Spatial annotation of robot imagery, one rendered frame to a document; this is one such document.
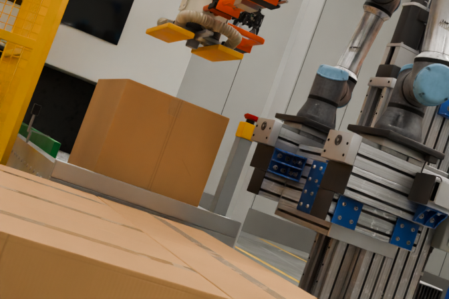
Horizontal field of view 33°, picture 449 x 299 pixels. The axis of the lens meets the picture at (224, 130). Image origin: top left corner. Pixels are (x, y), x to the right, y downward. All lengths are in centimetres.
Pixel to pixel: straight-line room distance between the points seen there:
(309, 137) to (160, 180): 55
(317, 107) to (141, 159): 66
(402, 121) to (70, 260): 135
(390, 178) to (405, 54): 53
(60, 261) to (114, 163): 139
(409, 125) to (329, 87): 52
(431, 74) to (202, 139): 88
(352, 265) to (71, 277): 149
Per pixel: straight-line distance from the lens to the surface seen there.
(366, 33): 298
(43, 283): 128
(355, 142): 225
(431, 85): 225
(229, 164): 331
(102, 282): 130
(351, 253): 262
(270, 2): 218
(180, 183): 270
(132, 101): 264
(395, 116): 237
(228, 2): 244
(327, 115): 278
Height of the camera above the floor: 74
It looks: 3 degrees up
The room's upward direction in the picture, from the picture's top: 20 degrees clockwise
